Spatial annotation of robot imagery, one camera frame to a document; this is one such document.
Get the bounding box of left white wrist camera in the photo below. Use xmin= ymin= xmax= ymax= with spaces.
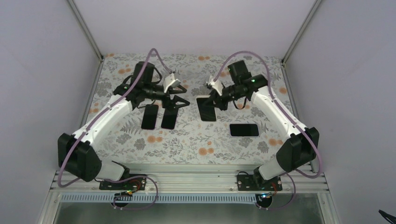
xmin=163 ymin=73 xmax=181 ymax=93

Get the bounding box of slotted grey cable duct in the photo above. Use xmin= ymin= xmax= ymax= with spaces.
xmin=60 ymin=192 xmax=256 ymax=204

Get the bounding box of aluminium rail frame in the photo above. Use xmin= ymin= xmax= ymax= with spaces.
xmin=38 ymin=164 xmax=339 ymax=224

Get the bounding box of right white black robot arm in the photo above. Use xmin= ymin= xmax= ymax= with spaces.
xmin=205 ymin=61 xmax=319 ymax=190

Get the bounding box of floral table mat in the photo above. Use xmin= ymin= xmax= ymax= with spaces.
xmin=95 ymin=54 xmax=283 ymax=165

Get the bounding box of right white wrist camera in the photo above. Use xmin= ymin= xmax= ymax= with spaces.
xmin=206 ymin=76 xmax=224 ymax=96

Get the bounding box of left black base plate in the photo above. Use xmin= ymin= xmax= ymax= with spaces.
xmin=99 ymin=174 xmax=147 ymax=191

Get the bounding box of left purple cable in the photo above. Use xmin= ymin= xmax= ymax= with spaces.
xmin=57 ymin=48 xmax=174 ymax=211

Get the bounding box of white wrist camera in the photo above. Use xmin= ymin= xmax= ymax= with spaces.
xmin=163 ymin=73 xmax=181 ymax=93
xmin=206 ymin=76 xmax=224 ymax=96

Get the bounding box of left aluminium corner post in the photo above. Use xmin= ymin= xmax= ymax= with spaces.
xmin=67 ymin=0 xmax=103 ymax=61

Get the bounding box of black object bottom corner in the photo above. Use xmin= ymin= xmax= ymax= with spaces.
xmin=378 ymin=210 xmax=396 ymax=224

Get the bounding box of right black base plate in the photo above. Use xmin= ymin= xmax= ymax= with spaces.
xmin=236 ymin=173 xmax=283 ymax=191

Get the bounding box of right aluminium corner post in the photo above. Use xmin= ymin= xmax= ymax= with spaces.
xmin=282 ymin=0 xmax=322 ymax=66

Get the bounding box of purple cable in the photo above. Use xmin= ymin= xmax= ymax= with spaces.
xmin=213 ymin=51 xmax=324 ymax=212
xmin=57 ymin=48 xmax=174 ymax=211

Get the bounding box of phone in grey case bottom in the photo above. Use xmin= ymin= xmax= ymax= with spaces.
xmin=229 ymin=124 xmax=260 ymax=137

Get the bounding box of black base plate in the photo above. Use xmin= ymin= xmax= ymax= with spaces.
xmin=236 ymin=173 xmax=283 ymax=191
xmin=99 ymin=174 xmax=147 ymax=191

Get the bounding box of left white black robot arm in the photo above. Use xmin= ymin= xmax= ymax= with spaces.
xmin=57 ymin=61 xmax=190 ymax=189

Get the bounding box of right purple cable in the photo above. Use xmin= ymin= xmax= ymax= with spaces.
xmin=213 ymin=51 xmax=324 ymax=212

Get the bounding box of aluminium corner post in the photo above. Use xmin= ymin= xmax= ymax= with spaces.
xmin=282 ymin=0 xmax=322 ymax=66
xmin=67 ymin=0 xmax=103 ymax=61

